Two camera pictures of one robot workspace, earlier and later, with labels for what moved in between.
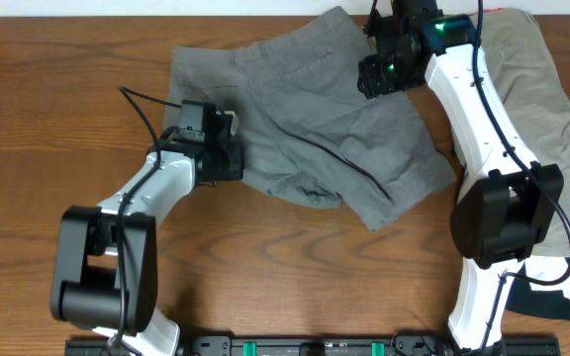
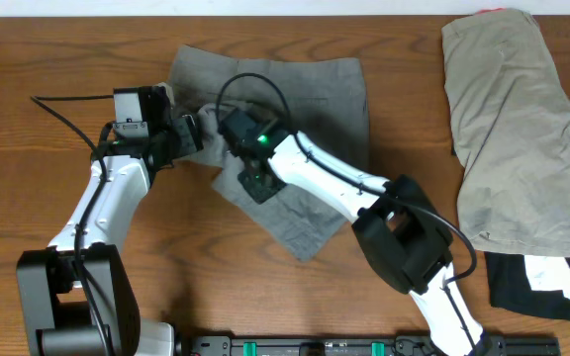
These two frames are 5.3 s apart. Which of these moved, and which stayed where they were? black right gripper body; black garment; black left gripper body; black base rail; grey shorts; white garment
Moved: grey shorts; black left gripper body; black right gripper body
Stayed: white garment; black base rail; black garment
